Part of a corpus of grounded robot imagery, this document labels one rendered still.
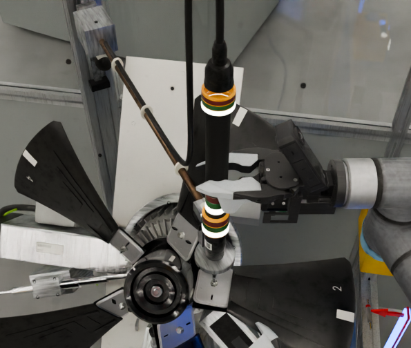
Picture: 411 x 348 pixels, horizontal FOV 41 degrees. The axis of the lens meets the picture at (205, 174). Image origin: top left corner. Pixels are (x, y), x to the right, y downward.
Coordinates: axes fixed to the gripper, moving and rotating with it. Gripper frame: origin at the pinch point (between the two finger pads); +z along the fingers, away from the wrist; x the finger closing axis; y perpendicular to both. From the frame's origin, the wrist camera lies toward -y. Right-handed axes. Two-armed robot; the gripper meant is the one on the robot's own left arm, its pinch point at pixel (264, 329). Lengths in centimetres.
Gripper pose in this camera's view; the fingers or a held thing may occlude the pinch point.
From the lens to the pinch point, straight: 100.7
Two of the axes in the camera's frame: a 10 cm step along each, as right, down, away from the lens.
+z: -4.6, -6.5, 6.1
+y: -8.8, 4.1, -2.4
